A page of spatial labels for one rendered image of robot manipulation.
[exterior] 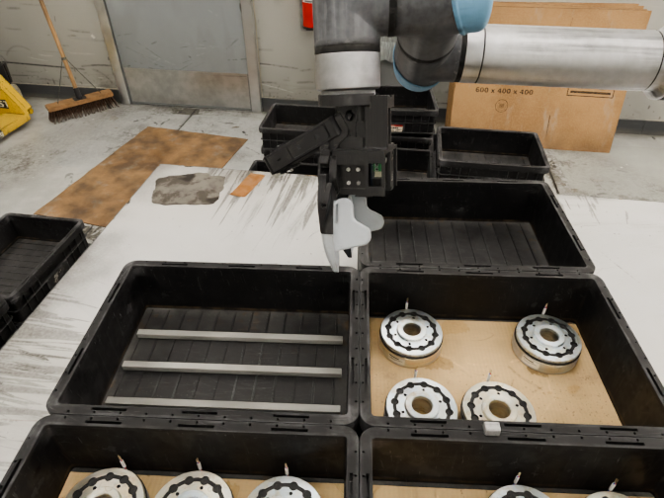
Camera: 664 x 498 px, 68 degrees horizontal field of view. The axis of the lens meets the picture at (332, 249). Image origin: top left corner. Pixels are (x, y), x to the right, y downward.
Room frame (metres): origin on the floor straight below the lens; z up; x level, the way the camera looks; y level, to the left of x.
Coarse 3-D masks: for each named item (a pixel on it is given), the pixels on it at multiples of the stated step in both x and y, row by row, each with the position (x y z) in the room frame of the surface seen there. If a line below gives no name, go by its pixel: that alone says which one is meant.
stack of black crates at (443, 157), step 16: (448, 128) 1.90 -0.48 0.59; (464, 128) 1.89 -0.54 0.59; (480, 128) 1.89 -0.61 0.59; (448, 144) 1.90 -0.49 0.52; (464, 144) 1.89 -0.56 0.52; (480, 144) 1.88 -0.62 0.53; (496, 144) 1.87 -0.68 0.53; (512, 144) 1.86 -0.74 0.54; (528, 144) 1.85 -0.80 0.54; (448, 160) 1.63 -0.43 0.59; (464, 160) 1.82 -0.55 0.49; (480, 160) 1.82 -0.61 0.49; (496, 160) 1.82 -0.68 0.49; (512, 160) 1.82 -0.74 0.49; (528, 160) 1.82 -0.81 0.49; (544, 160) 1.63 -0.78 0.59; (448, 176) 1.63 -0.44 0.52; (464, 176) 1.61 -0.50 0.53; (480, 176) 1.61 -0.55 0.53; (496, 176) 1.60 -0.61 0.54; (512, 176) 1.60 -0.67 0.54; (528, 176) 1.59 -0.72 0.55
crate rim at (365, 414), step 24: (360, 288) 0.58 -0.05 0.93; (600, 288) 0.58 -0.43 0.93; (360, 312) 0.53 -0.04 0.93; (360, 336) 0.48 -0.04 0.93; (624, 336) 0.48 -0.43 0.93; (360, 360) 0.44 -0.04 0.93; (360, 384) 0.40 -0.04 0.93; (360, 408) 0.36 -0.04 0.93; (528, 432) 0.33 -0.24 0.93; (552, 432) 0.33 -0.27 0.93; (576, 432) 0.33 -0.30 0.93; (600, 432) 0.33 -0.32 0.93; (624, 432) 0.33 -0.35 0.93; (648, 432) 0.33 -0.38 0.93
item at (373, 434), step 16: (368, 432) 0.33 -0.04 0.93; (384, 432) 0.33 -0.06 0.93; (400, 432) 0.33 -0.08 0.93; (416, 432) 0.33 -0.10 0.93; (432, 432) 0.33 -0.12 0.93; (448, 432) 0.33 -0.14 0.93; (464, 432) 0.33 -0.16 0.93; (480, 432) 0.33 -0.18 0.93; (368, 448) 0.31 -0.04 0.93; (576, 448) 0.31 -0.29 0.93; (592, 448) 0.31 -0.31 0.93; (608, 448) 0.31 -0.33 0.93; (624, 448) 0.31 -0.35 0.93; (640, 448) 0.31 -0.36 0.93; (656, 448) 0.31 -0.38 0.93; (368, 464) 0.29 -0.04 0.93; (368, 480) 0.28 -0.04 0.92; (368, 496) 0.26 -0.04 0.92
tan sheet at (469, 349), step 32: (448, 320) 0.61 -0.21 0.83; (448, 352) 0.54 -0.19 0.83; (480, 352) 0.54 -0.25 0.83; (512, 352) 0.54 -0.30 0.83; (384, 384) 0.47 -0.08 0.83; (448, 384) 0.47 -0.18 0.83; (512, 384) 0.47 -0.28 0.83; (544, 384) 0.47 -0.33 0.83; (576, 384) 0.47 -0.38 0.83; (544, 416) 0.42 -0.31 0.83; (576, 416) 0.42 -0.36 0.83; (608, 416) 0.42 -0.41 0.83
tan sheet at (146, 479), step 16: (80, 480) 0.32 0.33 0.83; (144, 480) 0.32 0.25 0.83; (160, 480) 0.32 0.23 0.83; (224, 480) 0.32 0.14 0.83; (240, 480) 0.32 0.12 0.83; (256, 480) 0.32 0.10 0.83; (64, 496) 0.30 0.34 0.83; (240, 496) 0.30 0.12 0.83; (320, 496) 0.30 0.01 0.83; (336, 496) 0.30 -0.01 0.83
